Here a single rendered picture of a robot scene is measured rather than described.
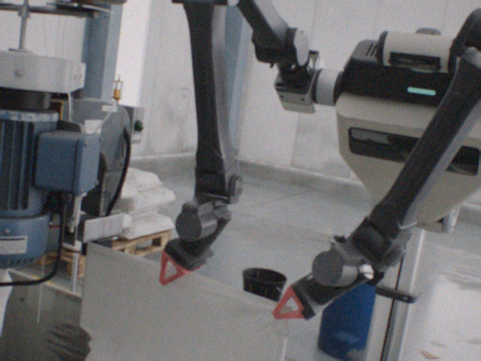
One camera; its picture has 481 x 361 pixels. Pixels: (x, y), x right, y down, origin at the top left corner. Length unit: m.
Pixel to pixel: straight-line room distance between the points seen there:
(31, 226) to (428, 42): 0.81
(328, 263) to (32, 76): 0.54
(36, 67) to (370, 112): 0.77
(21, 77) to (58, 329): 1.14
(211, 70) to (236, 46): 8.87
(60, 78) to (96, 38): 6.37
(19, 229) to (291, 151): 8.81
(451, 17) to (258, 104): 3.31
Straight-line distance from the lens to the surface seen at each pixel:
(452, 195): 1.44
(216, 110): 1.03
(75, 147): 0.89
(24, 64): 0.89
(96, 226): 1.40
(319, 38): 9.59
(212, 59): 1.00
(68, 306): 1.84
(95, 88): 7.24
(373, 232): 1.00
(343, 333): 3.38
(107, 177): 1.40
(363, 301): 3.30
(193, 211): 1.04
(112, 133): 1.38
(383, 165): 1.42
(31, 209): 0.96
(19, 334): 2.03
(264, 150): 9.83
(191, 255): 1.15
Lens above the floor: 1.41
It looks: 9 degrees down
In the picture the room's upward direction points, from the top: 8 degrees clockwise
